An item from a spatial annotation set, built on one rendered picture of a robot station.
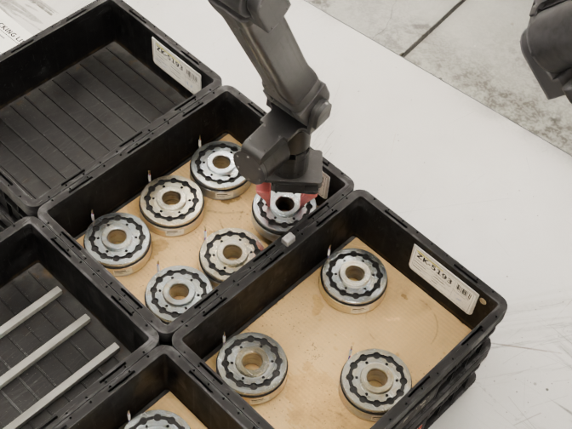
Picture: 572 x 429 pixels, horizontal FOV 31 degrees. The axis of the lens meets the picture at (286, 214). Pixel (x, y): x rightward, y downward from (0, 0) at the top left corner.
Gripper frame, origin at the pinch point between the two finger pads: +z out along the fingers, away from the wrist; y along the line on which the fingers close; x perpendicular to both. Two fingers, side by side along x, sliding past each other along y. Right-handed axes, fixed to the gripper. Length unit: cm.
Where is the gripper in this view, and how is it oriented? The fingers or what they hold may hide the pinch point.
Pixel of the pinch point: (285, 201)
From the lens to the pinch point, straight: 163.2
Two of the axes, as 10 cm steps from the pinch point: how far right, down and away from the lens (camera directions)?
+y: 10.0, 0.6, 0.3
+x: 0.3, -8.0, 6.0
